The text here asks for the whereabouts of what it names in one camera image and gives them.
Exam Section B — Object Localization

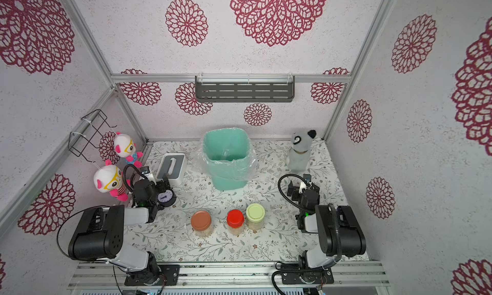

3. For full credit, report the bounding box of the brown jar lid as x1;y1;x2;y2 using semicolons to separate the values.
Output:
191;210;212;232

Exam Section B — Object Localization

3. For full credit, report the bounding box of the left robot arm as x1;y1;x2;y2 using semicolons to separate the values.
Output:
68;180;175;286

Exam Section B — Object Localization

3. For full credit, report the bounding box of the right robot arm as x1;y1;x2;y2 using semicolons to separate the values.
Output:
287;182;366;270

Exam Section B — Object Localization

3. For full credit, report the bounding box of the small black alarm clock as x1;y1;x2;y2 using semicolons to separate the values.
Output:
158;189;176;208

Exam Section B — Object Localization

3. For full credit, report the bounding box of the grey plush dog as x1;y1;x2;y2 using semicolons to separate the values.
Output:
287;130;317;173

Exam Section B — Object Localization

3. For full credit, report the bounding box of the lower pink white plush doll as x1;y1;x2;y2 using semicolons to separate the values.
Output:
93;160;129;202

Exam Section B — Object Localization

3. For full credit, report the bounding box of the pink white plush doll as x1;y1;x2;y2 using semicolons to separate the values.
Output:
93;160;129;202
114;132;143;168

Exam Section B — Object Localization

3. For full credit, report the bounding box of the upper pink white plush doll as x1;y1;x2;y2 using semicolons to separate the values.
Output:
114;132;143;168

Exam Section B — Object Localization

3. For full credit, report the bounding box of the green lidded peanut jar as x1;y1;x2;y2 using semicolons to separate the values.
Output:
246;204;265;231

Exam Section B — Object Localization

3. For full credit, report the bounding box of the red lidded peanut jar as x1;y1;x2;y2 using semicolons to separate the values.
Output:
226;209;245;236

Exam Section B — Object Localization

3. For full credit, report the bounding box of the green trash bin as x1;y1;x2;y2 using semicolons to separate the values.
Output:
201;128;255;191

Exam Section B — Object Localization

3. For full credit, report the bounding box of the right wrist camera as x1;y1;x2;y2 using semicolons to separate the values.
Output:
299;173;312;192

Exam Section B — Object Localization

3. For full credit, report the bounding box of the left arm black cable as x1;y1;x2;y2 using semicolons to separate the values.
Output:
122;163;145;194

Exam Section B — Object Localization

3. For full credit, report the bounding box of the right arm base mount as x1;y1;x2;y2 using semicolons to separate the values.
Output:
272;262;334;285

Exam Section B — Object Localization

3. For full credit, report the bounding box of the black wire basket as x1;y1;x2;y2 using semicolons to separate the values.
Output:
67;109;119;164

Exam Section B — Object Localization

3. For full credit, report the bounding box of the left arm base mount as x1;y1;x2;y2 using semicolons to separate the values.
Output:
124;264;181;287

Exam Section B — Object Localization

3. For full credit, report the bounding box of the aluminium rail frame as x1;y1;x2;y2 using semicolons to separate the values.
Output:
65;261;393;294

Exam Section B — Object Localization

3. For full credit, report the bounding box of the grey wall shelf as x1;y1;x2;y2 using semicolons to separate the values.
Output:
195;75;295;103

